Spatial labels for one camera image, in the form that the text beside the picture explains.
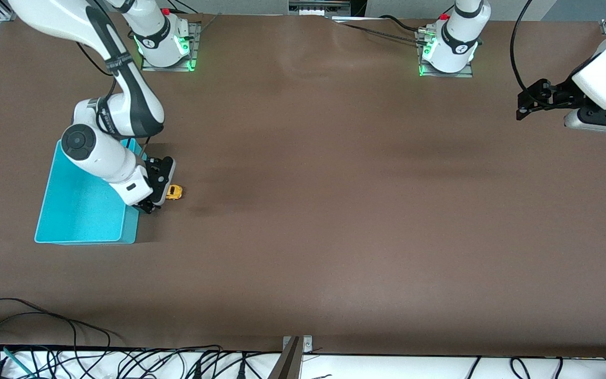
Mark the teal plastic bin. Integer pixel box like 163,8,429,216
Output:
34,138,148,245

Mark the white power strip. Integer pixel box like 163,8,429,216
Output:
288,0,352,17

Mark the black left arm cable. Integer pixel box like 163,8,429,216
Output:
510,0,535,106

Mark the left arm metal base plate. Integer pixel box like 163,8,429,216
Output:
418,29,475,78

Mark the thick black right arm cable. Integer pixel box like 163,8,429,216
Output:
74,39,117,77

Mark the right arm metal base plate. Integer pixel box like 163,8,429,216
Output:
140,22,201,72

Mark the long black looped cable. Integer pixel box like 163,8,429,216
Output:
0,297,113,349
0,311,78,364

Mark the black base supply cable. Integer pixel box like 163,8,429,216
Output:
335,15,426,44

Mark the teal cable stub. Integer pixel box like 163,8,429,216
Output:
2,346,34,376

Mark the metal bracket with pole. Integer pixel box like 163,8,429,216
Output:
268,335,314,379

